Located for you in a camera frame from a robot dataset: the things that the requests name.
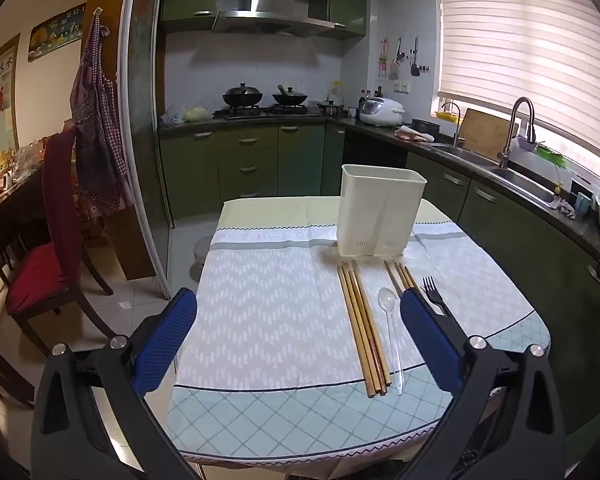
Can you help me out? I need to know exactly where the green base cabinet with drawers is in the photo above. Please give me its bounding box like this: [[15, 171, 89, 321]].
[[157, 122, 347, 222]]

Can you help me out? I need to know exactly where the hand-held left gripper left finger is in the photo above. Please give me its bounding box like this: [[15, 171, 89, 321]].
[[30, 287, 201, 480]]

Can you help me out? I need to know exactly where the pink dish cloth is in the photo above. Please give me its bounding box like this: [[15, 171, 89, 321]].
[[394, 127, 436, 142]]

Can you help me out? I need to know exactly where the green plastic sill item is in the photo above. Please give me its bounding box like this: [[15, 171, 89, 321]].
[[536, 144, 569, 167]]

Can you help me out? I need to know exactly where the red seat cushion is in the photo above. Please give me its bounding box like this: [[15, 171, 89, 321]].
[[5, 240, 73, 313]]

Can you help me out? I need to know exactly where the steel double sink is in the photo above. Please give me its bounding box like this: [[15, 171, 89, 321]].
[[430, 142, 569, 211]]

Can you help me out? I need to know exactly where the gas stove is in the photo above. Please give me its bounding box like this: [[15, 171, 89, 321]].
[[212, 104, 322, 120]]

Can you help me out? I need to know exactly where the clear plastic spoon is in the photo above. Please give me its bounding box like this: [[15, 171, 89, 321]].
[[377, 287, 405, 394]]

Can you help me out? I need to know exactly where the white rice cooker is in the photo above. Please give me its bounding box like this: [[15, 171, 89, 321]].
[[359, 97, 406, 127]]

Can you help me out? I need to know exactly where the steel range hood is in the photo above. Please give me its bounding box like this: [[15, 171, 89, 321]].
[[212, 0, 338, 38]]

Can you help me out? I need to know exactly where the white window blind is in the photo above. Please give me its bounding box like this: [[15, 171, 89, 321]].
[[432, 0, 600, 166]]

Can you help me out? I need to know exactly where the black wok with lid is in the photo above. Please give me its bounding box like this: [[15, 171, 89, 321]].
[[222, 82, 265, 109]]

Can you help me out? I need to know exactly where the plastic bag with food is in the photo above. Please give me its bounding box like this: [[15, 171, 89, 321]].
[[162, 105, 217, 126]]

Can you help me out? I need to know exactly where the black inner pot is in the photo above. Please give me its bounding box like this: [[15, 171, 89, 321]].
[[410, 118, 441, 142]]

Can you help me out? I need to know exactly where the glass sliding door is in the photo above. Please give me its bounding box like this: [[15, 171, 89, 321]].
[[117, 0, 175, 301]]

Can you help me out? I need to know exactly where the pile of snack packets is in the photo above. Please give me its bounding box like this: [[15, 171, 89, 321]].
[[0, 137, 51, 206]]

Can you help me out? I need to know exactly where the wooden cutting board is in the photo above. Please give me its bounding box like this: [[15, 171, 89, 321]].
[[460, 108, 520, 163]]

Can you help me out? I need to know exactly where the long green base cabinet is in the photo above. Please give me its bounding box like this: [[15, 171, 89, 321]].
[[405, 152, 600, 441]]

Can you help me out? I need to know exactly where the black plastic fork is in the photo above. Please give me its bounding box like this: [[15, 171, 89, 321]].
[[422, 275, 461, 322]]

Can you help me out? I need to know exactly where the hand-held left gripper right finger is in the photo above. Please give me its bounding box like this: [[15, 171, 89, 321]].
[[399, 287, 567, 480]]

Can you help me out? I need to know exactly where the hanging pale spatula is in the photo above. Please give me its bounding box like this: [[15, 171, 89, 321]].
[[390, 38, 404, 81]]

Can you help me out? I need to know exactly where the checkered apron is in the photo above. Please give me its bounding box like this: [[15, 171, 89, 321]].
[[70, 10, 134, 217]]

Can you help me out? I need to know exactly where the hanging black spatula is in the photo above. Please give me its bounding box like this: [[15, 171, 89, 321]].
[[408, 37, 422, 79]]

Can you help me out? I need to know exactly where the white plastic utensil holder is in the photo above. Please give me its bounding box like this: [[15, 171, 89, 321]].
[[336, 164, 427, 259]]

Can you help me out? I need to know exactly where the small steel faucet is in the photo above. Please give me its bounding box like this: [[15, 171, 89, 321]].
[[440, 101, 464, 147]]

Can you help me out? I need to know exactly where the dark stone countertop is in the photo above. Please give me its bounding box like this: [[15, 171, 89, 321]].
[[157, 110, 600, 263]]

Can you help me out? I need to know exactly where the wooden chair with red cover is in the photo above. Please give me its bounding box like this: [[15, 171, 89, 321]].
[[5, 127, 116, 356]]

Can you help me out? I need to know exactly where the tall steel faucet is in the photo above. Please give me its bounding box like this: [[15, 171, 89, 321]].
[[497, 97, 539, 169]]

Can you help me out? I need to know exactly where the black wok with wooden handle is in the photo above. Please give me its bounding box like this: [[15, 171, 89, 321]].
[[271, 84, 310, 107]]

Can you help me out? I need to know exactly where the dark wooden side table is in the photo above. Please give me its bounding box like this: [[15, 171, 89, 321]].
[[0, 160, 56, 266]]

